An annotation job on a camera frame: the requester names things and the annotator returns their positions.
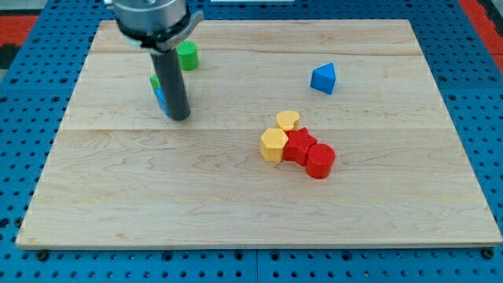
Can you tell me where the light wooden board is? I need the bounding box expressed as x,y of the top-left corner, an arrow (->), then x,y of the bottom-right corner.
17,20 -> 502,250

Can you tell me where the blue triangle block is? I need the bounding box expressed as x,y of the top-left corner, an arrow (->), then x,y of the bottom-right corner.
310,63 -> 337,95

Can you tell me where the red cylinder block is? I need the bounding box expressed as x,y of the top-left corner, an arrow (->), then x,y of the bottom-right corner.
305,144 -> 336,179

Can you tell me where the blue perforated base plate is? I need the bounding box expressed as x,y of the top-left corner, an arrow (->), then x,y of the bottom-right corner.
1,0 -> 502,282

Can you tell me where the yellow hexagon block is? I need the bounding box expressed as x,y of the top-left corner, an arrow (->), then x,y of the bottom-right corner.
259,127 -> 288,163

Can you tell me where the blue cube block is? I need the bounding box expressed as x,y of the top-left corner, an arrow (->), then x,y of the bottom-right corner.
154,88 -> 169,116

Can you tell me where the red star block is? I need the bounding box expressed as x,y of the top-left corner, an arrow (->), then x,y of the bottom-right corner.
284,127 -> 318,166

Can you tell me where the yellow heart block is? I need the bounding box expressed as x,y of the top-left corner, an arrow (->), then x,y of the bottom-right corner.
276,110 -> 300,131

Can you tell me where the green cylinder block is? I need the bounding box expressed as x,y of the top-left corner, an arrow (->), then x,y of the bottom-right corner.
177,40 -> 199,71

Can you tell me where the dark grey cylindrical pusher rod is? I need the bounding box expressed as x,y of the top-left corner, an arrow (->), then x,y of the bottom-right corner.
151,49 -> 190,121

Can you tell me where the green block behind rod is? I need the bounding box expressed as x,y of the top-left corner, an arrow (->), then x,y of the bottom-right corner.
149,75 -> 160,91

